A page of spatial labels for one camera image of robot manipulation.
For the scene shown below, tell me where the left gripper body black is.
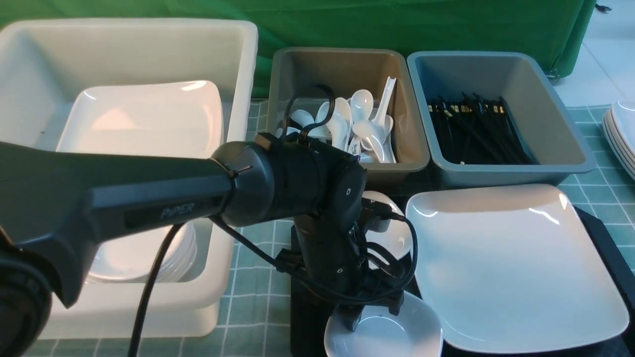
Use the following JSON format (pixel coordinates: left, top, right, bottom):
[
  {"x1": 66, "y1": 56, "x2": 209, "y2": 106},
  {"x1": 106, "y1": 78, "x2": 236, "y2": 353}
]
[{"x1": 276, "y1": 198, "x2": 405, "y2": 332}]

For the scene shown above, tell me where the small white bowl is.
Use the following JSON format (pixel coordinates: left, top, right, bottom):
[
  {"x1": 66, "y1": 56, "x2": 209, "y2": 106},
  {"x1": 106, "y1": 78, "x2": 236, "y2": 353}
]
[
  {"x1": 324, "y1": 292, "x2": 443, "y2": 357},
  {"x1": 363, "y1": 191, "x2": 412, "y2": 260}
]

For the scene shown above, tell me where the large white square plate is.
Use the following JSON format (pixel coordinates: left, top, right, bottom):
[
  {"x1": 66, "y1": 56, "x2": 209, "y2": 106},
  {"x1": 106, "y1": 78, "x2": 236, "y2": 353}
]
[{"x1": 404, "y1": 184, "x2": 630, "y2": 354}]

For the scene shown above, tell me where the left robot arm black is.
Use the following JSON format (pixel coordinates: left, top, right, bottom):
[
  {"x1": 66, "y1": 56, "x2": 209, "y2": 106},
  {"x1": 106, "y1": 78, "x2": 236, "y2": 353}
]
[{"x1": 1, "y1": 134, "x2": 412, "y2": 357}]

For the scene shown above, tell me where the black plastic serving tray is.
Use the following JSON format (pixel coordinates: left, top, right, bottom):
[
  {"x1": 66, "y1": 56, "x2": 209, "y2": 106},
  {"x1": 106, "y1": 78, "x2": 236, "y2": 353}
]
[{"x1": 290, "y1": 204, "x2": 635, "y2": 357}]

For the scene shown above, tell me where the teal checkered tablecloth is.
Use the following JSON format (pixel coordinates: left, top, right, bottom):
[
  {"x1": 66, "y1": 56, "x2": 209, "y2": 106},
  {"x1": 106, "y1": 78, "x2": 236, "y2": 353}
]
[{"x1": 25, "y1": 99, "x2": 634, "y2": 357}]

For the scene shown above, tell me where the pile of white soup spoons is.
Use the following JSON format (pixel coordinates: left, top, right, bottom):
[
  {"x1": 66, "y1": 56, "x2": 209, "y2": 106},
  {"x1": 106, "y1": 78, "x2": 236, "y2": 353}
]
[{"x1": 276, "y1": 77, "x2": 398, "y2": 164}]

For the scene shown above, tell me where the grey-brown plastic spoon bin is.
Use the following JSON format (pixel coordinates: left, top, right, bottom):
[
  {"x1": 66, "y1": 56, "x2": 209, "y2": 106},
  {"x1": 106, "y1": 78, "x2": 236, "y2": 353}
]
[{"x1": 267, "y1": 48, "x2": 431, "y2": 194}]

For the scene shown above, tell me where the pile of black chopsticks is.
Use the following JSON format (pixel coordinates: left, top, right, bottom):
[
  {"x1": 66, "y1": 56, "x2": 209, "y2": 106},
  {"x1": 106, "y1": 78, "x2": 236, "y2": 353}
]
[{"x1": 427, "y1": 92, "x2": 538, "y2": 165}]

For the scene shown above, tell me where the stack of small white bowls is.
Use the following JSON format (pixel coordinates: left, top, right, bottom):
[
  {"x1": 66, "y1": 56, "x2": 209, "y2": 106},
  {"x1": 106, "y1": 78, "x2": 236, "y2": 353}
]
[{"x1": 86, "y1": 222, "x2": 197, "y2": 283}]

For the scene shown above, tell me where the stack of white square plates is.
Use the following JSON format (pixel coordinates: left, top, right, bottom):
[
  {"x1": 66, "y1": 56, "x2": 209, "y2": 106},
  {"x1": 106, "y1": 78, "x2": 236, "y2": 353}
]
[{"x1": 56, "y1": 80, "x2": 225, "y2": 159}]

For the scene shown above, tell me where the blue-grey plastic chopstick bin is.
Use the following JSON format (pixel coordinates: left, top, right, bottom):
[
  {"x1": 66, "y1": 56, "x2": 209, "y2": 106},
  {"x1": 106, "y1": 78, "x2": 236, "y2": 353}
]
[{"x1": 407, "y1": 51, "x2": 596, "y2": 189}]

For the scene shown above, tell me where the stack of white plates right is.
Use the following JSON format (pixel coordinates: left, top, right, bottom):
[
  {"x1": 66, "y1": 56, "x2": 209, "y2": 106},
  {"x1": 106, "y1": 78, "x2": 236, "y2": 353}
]
[{"x1": 602, "y1": 100, "x2": 635, "y2": 179}]

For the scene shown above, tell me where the green backdrop cloth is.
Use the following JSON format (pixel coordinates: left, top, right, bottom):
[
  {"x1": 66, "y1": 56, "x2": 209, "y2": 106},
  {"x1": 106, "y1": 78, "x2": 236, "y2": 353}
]
[{"x1": 0, "y1": 0, "x2": 596, "y2": 98}]

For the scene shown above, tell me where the large white plastic tub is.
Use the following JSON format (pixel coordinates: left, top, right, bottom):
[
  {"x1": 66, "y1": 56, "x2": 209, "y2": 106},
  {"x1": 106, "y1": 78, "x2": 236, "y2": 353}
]
[{"x1": 0, "y1": 18, "x2": 258, "y2": 338}]

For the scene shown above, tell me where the black cable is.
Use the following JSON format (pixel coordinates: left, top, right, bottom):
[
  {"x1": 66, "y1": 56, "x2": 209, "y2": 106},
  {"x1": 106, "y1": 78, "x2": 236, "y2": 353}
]
[{"x1": 127, "y1": 223, "x2": 185, "y2": 357}]

